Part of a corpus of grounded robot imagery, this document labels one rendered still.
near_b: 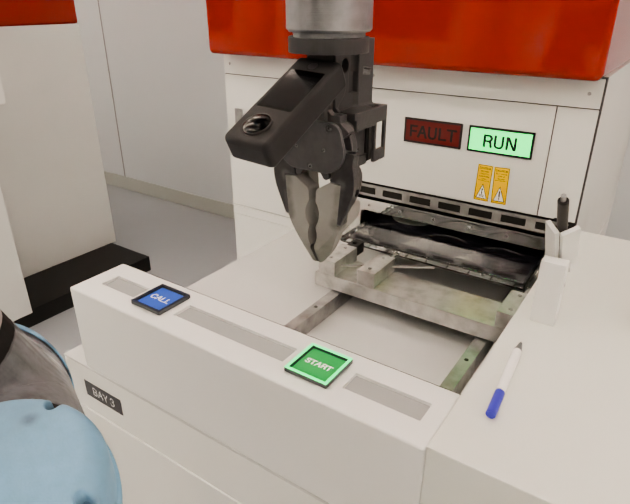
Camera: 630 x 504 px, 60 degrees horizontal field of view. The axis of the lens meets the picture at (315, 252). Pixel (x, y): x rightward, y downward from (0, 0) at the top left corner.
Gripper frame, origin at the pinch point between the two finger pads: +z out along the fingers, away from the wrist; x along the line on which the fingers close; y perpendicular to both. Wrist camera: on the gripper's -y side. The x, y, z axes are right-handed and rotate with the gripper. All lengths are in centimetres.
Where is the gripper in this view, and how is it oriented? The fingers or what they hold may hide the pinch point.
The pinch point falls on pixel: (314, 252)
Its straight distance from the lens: 54.3
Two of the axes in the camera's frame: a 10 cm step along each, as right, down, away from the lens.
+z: 0.0, 9.0, 4.3
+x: -8.3, -2.4, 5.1
